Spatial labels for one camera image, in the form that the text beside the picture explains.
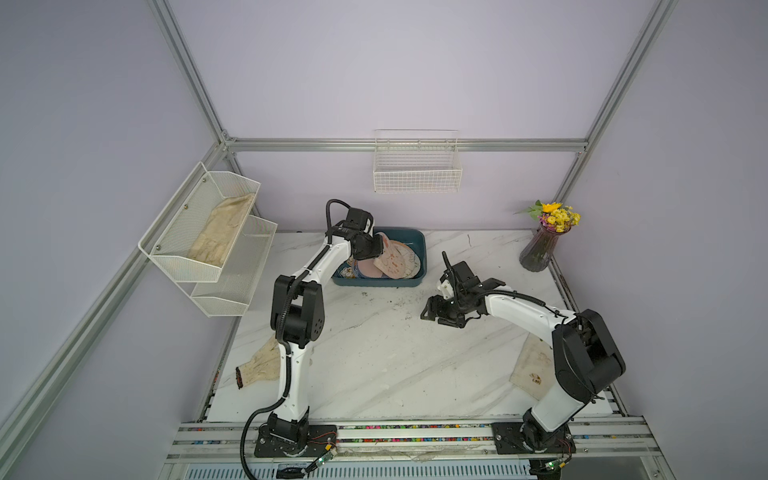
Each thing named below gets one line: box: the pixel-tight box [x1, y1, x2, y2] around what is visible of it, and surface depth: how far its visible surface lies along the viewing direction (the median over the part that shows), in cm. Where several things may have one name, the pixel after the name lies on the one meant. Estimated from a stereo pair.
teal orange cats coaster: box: [332, 256, 357, 279], surface depth 110 cm
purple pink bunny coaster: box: [353, 258, 390, 279], surface depth 104 cm
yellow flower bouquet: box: [513, 200, 582, 233], surface depth 95 cm
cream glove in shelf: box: [188, 193, 255, 267], surface depth 81 cm
